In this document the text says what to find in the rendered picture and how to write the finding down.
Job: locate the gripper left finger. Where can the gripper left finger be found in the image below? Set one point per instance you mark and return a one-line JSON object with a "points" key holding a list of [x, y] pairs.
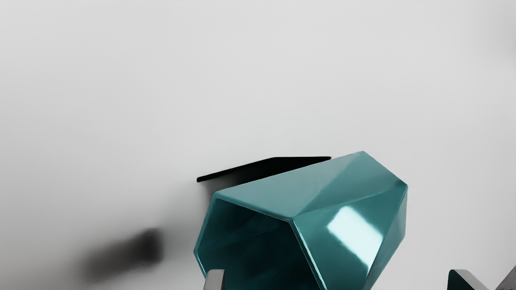
{"points": [[214, 280]]}

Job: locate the teal faceted mug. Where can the teal faceted mug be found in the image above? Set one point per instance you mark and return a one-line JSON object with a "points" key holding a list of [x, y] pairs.
{"points": [[322, 189]]}

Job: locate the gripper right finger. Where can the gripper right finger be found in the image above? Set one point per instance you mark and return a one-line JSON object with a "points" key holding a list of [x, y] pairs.
{"points": [[463, 282]]}

